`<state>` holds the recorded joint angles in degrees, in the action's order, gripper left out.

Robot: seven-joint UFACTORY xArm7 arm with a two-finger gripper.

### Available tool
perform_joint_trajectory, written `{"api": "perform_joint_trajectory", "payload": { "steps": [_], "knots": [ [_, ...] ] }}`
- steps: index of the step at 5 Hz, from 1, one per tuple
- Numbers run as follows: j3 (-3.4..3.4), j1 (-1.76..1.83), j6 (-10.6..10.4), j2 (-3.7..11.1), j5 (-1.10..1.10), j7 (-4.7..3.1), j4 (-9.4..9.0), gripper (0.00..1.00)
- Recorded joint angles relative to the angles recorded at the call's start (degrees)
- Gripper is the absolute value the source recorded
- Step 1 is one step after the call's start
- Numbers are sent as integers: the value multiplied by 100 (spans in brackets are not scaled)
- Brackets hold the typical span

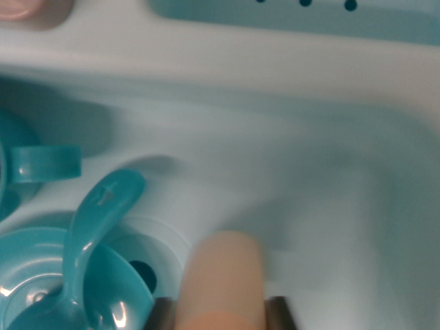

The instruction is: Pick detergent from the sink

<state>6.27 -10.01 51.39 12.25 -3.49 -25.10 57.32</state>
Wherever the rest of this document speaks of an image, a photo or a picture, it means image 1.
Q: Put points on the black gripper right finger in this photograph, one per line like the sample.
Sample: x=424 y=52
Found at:
x=280 y=314

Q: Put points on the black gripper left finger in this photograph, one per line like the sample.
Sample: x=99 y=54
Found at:
x=163 y=314

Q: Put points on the cream detergent bottle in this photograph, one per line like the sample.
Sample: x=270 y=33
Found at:
x=223 y=282

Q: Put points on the light blue toy sink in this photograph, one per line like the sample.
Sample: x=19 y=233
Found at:
x=275 y=137

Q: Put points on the teal plastic spoon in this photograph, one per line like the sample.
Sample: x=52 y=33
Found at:
x=89 y=220

